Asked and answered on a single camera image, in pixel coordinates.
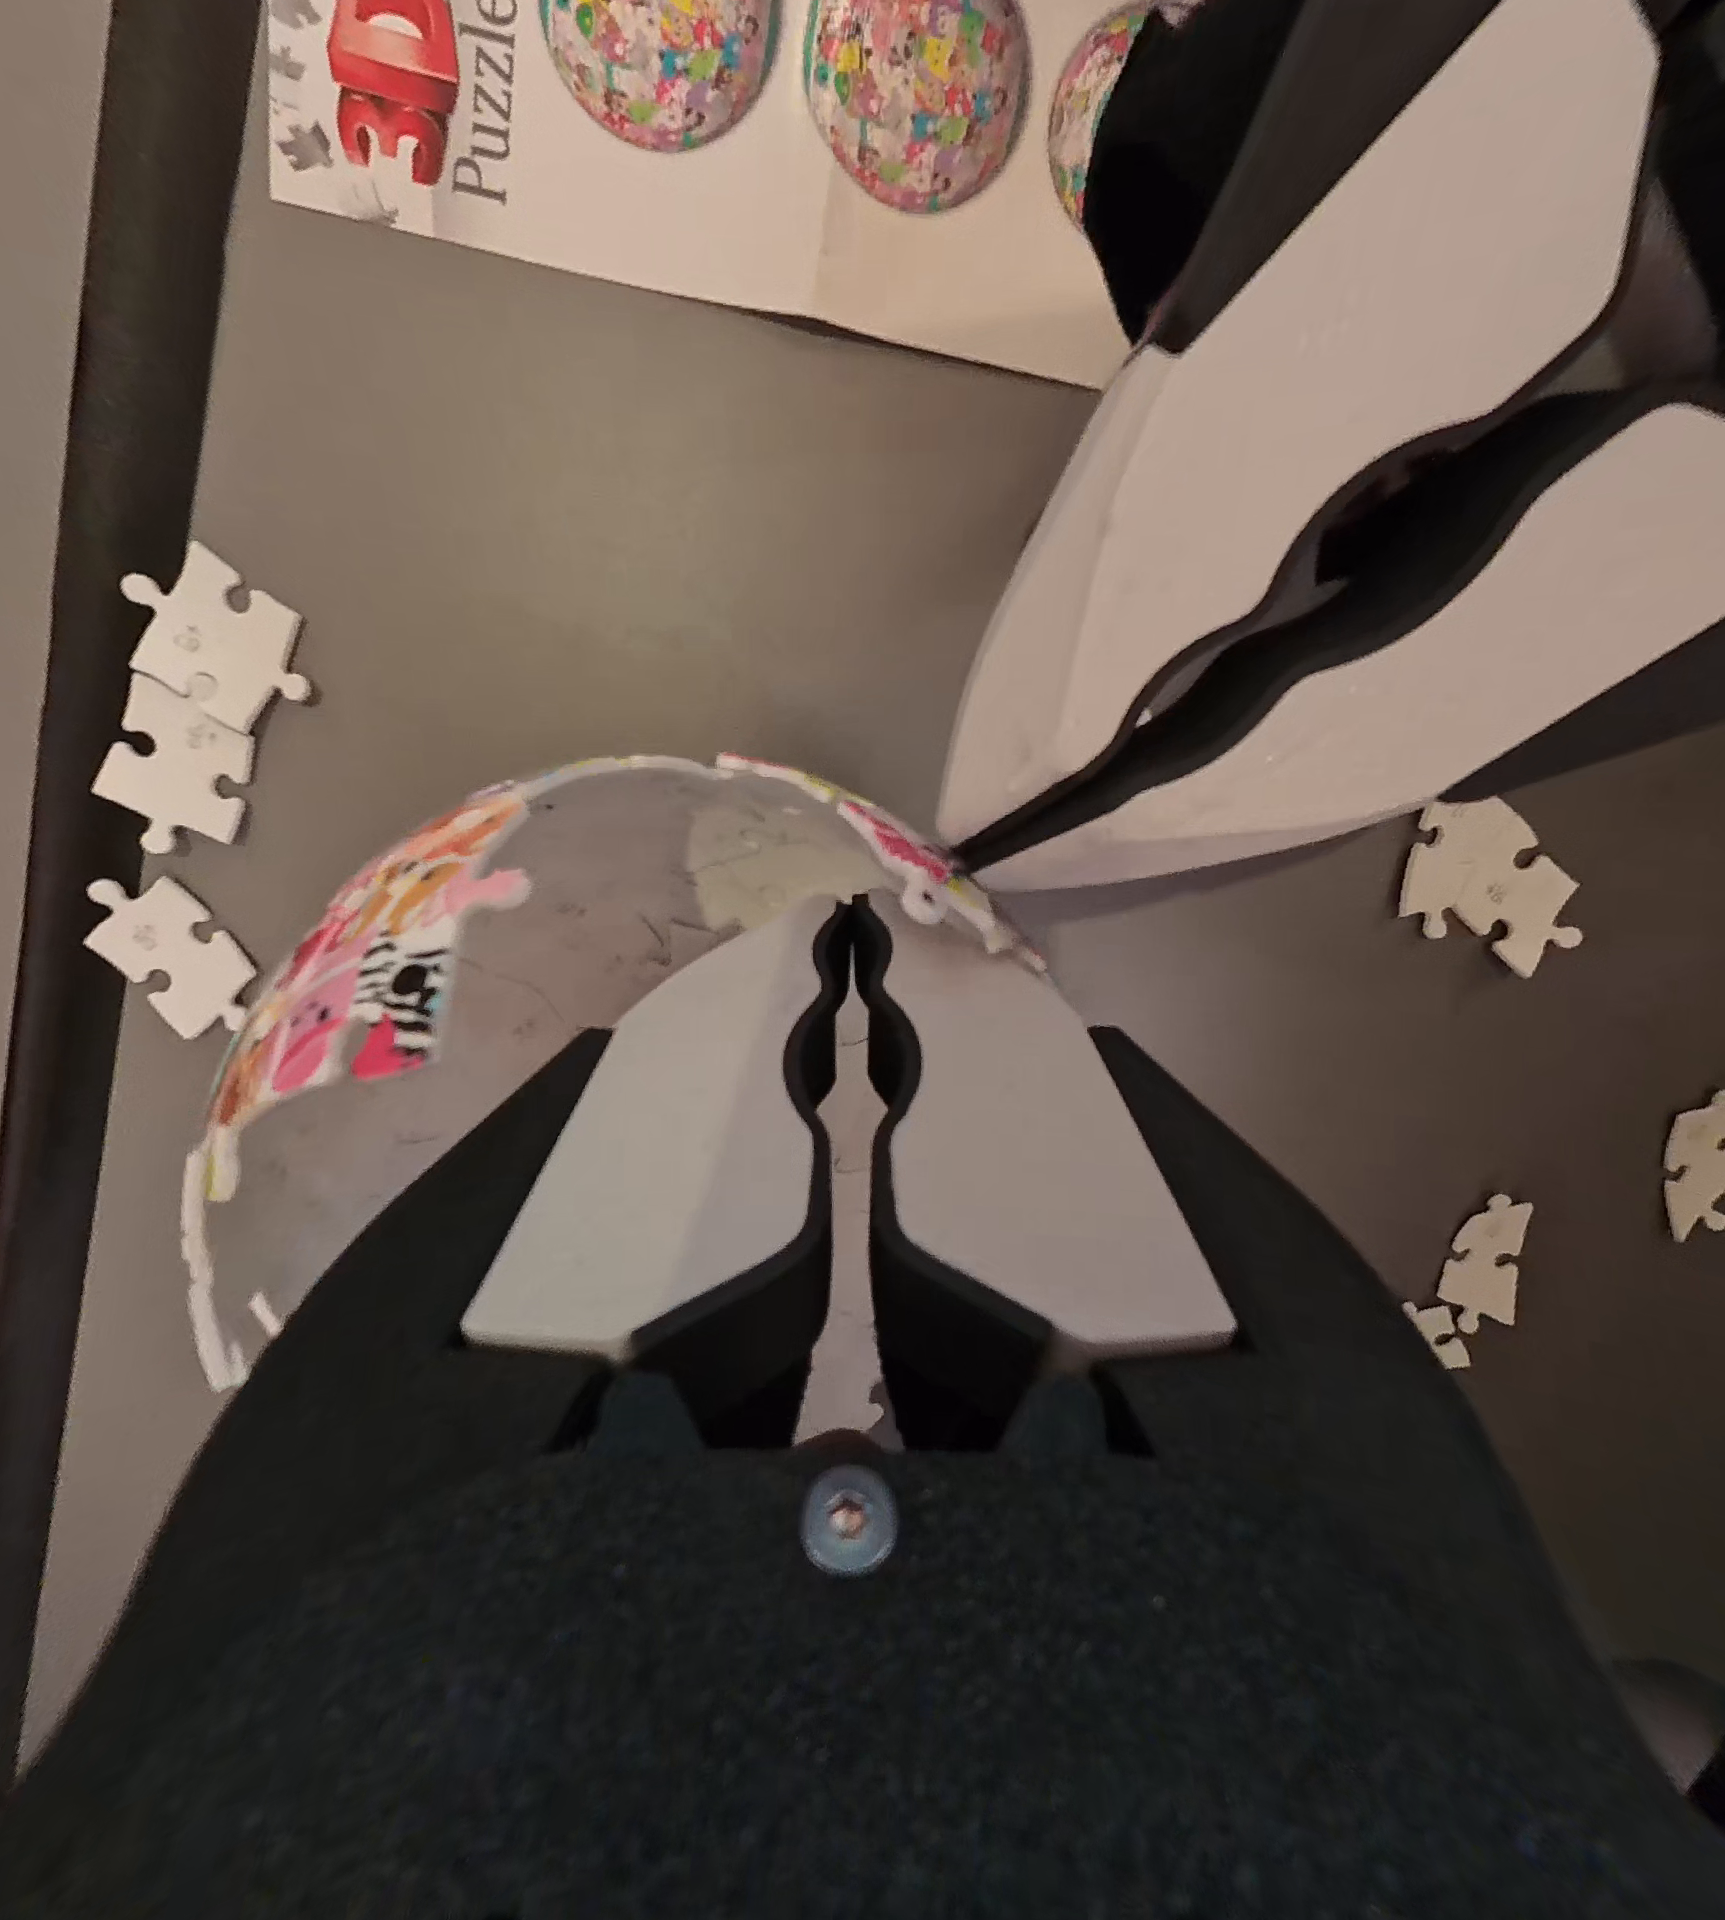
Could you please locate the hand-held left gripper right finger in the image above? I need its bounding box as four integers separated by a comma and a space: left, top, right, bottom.
865, 894, 1243, 1448

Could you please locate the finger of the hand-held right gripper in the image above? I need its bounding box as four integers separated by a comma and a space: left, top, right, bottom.
939, 0, 1662, 864
974, 389, 1725, 896

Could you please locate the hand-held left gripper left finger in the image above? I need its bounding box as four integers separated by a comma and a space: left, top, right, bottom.
466, 894, 858, 1448

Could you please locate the colourful puzzle ball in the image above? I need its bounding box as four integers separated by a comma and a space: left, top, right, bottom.
182, 751, 1044, 1395

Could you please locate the puzzle instruction leaflet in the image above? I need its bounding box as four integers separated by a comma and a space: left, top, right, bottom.
264, 0, 1150, 393

